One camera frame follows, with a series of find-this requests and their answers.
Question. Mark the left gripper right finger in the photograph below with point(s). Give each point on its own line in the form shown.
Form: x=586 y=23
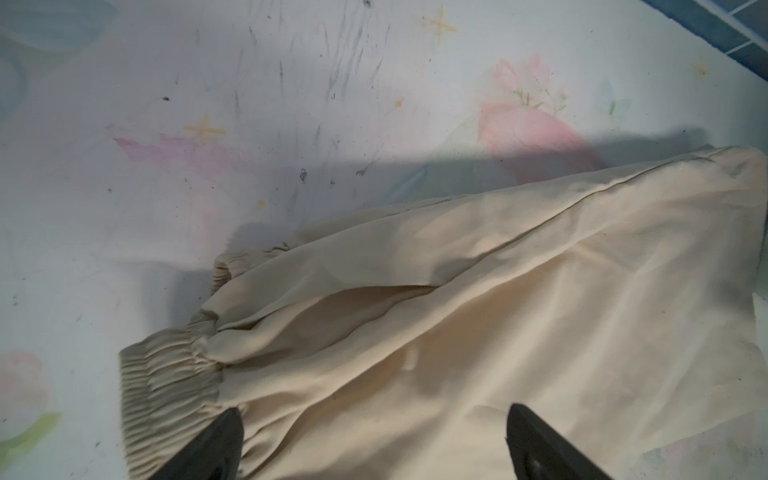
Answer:
x=538 y=451

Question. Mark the beige shorts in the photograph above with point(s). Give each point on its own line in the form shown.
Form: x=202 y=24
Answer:
x=616 y=304

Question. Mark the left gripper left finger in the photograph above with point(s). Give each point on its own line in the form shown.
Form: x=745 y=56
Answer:
x=214 y=454

